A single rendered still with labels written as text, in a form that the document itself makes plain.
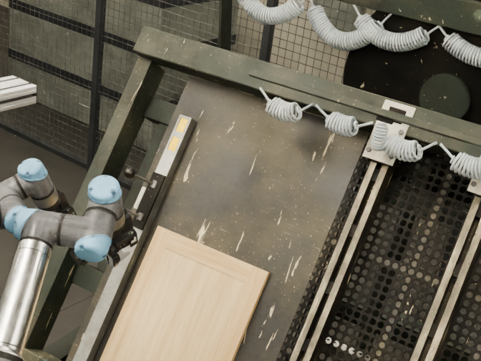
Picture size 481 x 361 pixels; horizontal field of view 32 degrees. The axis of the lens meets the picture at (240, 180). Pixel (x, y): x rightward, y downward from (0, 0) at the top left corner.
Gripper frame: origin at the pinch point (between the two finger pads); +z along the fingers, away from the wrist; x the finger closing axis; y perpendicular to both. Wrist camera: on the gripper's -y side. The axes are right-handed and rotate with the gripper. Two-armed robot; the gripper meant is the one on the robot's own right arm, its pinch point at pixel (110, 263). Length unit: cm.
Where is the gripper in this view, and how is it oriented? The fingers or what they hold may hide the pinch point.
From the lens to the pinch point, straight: 222.7
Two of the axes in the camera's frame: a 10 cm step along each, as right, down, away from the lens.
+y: 7.9, -4.9, 3.7
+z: -0.3, 5.6, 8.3
